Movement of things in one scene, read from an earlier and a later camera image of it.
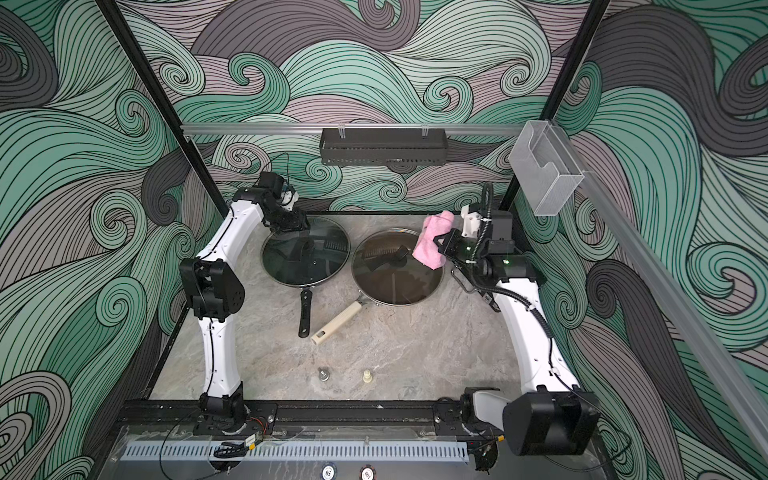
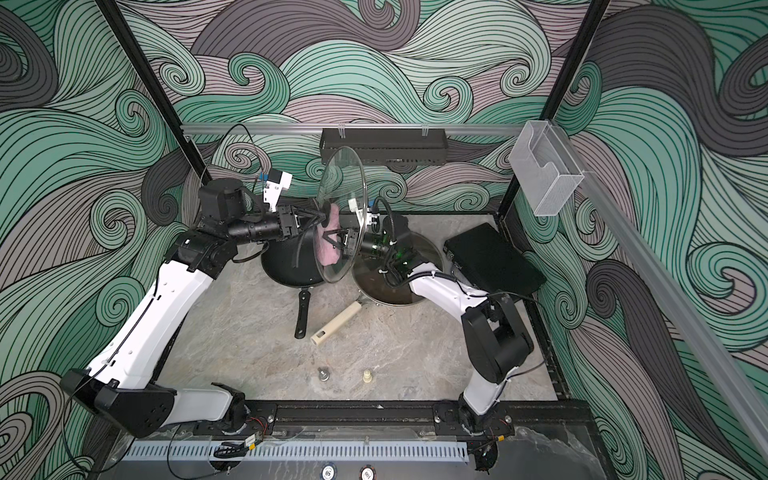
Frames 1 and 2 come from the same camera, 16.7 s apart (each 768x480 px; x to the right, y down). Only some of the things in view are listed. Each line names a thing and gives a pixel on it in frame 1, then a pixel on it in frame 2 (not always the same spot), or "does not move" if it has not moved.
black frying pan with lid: [306, 258] does not move
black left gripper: [299, 223] does not move
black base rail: [186, 416] does not move
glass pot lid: [385, 271] does not move
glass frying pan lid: [306, 257] → [341, 216]
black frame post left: [167, 105] does not move
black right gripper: [454, 237] → [353, 234]
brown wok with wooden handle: [386, 272] does not move
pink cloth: [425, 251] → [327, 248]
